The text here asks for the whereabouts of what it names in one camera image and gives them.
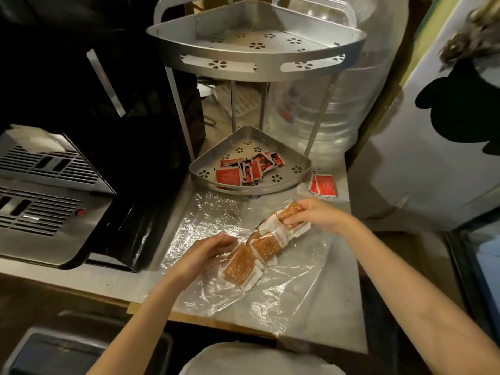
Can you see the glass display cabinet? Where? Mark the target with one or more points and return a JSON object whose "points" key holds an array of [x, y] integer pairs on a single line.
{"points": [[478, 269]]}

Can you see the person's right hand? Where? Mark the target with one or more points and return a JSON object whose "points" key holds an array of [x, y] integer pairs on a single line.
{"points": [[324, 215]]}

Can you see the black coffee machine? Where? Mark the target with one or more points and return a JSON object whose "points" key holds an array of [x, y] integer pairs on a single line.
{"points": [[129, 124]]}

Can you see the silver two-tier corner rack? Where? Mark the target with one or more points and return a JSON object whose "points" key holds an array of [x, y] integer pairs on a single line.
{"points": [[254, 46]]}

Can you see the pile of brown packets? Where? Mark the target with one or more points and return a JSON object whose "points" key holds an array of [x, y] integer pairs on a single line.
{"points": [[254, 253]]}

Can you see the grey waste bin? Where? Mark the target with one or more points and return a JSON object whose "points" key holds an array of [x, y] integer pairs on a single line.
{"points": [[70, 347]]}

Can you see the clear small packet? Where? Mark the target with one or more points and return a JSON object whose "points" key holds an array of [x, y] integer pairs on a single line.
{"points": [[304, 189]]}

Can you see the clear plastic bag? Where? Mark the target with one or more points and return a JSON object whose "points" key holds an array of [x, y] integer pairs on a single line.
{"points": [[218, 214]]}

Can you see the large clear water bottle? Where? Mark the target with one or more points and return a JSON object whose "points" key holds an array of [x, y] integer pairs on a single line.
{"points": [[332, 109]]}

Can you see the brown sugar sachet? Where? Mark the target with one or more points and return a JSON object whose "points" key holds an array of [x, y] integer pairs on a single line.
{"points": [[290, 211]]}

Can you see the person's right thumb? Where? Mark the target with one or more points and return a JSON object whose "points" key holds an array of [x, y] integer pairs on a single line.
{"points": [[297, 220]]}

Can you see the pile of red packets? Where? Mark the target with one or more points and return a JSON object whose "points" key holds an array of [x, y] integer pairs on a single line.
{"points": [[250, 169]]}

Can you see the person's left fingers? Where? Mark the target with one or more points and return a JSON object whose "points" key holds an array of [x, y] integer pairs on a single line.
{"points": [[223, 242]]}

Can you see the person's white garment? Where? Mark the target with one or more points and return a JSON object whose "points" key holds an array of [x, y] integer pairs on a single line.
{"points": [[257, 361]]}

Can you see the person's left forearm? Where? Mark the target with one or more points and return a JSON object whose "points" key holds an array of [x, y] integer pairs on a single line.
{"points": [[144, 328]]}

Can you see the person's left hand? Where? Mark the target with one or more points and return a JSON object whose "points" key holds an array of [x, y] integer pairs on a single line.
{"points": [[199, 257]]}

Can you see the person's right forearm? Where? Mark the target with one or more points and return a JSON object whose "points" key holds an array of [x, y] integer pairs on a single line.
{"points": [[410, 300]]}

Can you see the silver drip tray grille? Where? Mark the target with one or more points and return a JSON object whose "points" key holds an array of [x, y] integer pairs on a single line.
{"points": [[43, 191]]}

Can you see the white panel with black shape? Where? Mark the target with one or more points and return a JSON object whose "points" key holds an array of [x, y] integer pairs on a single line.
{"points": [[422, 160]]}

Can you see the red sauce packet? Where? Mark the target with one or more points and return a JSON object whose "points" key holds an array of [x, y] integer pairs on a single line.
{"points": [[327, 184], [313, 184]]}

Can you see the white ribbed tray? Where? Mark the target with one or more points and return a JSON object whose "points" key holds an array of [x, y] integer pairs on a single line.
{"points": [[240, 99]]}

